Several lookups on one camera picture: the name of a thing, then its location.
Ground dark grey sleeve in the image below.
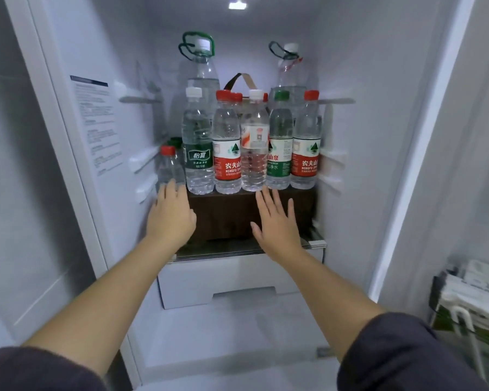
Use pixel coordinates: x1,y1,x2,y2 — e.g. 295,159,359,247
337,312,489,391
0,346,107,391

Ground person's left hand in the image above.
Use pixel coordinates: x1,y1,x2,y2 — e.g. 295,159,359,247
146,179,197,254

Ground glass refrigerator shelf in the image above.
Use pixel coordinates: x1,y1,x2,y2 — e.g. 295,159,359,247
168,227,328,264

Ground large bottle dark green handle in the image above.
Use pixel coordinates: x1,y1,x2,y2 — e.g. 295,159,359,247
268,41,309,103

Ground white printed information sticker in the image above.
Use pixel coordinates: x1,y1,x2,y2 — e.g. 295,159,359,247
70,75,123,178

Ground green white paper cartons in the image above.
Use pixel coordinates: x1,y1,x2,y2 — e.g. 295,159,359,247
429,260,489,348

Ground person's right forearm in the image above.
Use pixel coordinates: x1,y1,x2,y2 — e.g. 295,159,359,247
269,249,386,364

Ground person's left forearm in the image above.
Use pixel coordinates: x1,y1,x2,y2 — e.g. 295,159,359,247
22,235,178,377

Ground white cap pale label bottle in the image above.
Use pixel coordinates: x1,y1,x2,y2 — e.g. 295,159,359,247
240,89,270,193

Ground white refrigerator drawer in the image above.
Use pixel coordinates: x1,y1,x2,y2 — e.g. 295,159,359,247
156,247,325,310

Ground small red cap water bottle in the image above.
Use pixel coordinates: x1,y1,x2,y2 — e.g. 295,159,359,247
156,145,186,193

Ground white cap green label bottle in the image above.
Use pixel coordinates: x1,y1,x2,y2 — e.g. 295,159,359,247
181,87,215,196

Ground brown beige bag strap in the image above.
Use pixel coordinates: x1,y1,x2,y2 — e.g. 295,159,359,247
223,72,259,94

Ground white refrigerator body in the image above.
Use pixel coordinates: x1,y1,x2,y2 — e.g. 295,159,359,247
3,0,478,391

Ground dark brown wooden box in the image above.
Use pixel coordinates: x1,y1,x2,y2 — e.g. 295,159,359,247
186,186,317,243

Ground red cap red label bottle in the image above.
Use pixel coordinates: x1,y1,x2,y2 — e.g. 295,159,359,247
211,90,243,195
290,90,323,190

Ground large bottle bright green handle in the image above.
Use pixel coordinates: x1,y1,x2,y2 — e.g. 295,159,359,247
178,31,221,118

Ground dark green cap bottle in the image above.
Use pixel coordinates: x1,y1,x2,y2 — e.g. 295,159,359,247
167,137,184,164

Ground person's right hand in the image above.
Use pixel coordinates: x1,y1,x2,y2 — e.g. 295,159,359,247
250,185,307,264

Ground clear door bin white bracket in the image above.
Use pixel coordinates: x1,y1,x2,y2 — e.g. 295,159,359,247
429,305,489,391

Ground white refrigerator door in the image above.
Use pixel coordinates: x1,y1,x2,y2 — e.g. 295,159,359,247
377,0,489,391
0,0,108,359

